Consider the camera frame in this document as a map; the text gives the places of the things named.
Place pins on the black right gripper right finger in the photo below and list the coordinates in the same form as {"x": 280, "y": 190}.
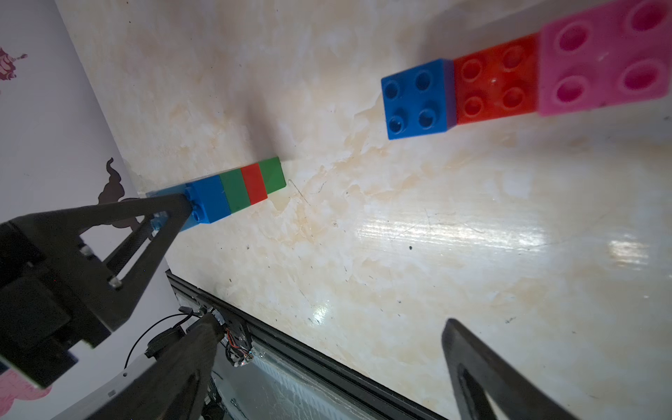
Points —
{"x": 479, "y": 377}

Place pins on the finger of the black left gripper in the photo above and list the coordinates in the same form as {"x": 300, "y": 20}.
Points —
{"x": 111, "y": 287}

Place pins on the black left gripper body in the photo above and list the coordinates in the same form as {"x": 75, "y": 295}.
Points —
{"x": 42, "y": 317}

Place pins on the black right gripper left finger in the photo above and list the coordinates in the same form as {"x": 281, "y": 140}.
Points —
{"x": 175, "y": 386}

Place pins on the long blue lego brick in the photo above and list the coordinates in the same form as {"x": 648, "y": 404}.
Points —
{"x": 209, "y": 200}

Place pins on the long green lego brick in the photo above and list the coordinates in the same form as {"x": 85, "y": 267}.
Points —
{"x": 234, "y": 188}

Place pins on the red lego brick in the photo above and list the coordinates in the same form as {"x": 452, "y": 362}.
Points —
{"x": 497, "y": 82}
{"x": 254, "y": 183}

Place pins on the small green lego brick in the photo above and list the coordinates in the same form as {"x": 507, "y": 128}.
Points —
{"x": 272, "y": 175}

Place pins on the small dark blue lego brick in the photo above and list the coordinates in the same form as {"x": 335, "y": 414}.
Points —
{"x": 420, "y": 101}

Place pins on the pink lego brick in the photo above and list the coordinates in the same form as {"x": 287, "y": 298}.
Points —
{"x": 609, "y": 55}

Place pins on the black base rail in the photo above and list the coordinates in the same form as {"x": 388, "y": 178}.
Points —
{"x": 284, "y": 378}

